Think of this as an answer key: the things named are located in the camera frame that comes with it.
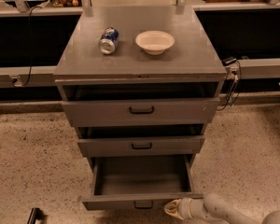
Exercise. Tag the grey bottom drawer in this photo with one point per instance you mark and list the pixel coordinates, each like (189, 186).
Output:
(140, 182)

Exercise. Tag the grey top drawer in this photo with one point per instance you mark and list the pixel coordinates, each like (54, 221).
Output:
(139, 112)

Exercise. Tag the grey drawer cabinet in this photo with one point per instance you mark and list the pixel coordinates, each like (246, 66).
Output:
(188, 69)

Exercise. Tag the black power adapter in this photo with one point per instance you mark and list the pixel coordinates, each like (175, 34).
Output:
(228, 61)

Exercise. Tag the black object on floor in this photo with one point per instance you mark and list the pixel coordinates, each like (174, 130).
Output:
(35, 215)

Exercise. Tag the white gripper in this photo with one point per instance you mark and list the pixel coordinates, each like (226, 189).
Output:
(187, 207)

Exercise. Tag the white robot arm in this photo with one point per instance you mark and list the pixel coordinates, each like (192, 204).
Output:
(212, 209)

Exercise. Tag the white bowl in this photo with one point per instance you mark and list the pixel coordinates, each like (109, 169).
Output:
(154, 42)

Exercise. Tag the blue soda can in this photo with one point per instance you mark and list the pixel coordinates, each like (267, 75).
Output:
(109, 40)

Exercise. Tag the grey middle drawer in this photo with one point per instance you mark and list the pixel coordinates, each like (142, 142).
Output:
(120, 147)

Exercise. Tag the grey drawer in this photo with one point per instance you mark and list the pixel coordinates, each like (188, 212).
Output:
(120, 147)
(140, 182)
(139, 112)

